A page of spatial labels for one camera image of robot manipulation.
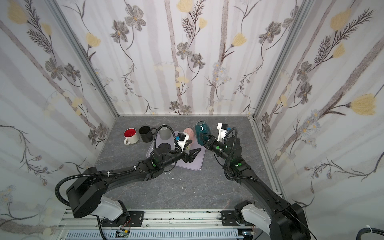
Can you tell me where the black ceramic mug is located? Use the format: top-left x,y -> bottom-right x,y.
139,126 -> 157,143

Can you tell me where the black corrugated cable conduit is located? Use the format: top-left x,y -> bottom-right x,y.
54,167 -> 139,208

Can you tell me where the pink ceramic mug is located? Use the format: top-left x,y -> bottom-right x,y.
183,128 -> 196,145

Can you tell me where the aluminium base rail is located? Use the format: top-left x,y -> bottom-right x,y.
56,208 -> 305,232

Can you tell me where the cream mug red inside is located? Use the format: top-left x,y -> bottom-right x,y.
124,128 -> 140,146

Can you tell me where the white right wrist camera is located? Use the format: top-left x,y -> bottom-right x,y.
217,123 -> 231,143

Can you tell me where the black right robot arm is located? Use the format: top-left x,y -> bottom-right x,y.
201,134 -> 311,240

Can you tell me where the grey ceramic mug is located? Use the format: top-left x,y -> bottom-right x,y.
159,127 -> 173,141

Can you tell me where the black cable bottom right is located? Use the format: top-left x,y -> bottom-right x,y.
355,226 -> 384,240

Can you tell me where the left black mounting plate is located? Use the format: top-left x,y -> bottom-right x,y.
127,211 -> 145,228

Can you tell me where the black mounting plate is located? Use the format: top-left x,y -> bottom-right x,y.
220,210 -> 240,227
127,211 -> 145,228

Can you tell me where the dark green ceramic mug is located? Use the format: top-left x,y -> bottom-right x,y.
195,121 -> 211,146

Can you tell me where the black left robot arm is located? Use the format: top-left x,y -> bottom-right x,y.
66,143 -> 202,227

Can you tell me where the white slotted cable duct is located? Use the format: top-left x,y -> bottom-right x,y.
65,229 -> 244,240

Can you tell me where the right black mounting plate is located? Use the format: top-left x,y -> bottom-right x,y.
220,210 -> 240,227

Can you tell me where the lavender plastic tray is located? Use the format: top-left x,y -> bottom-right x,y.
157,134 -> 206,171

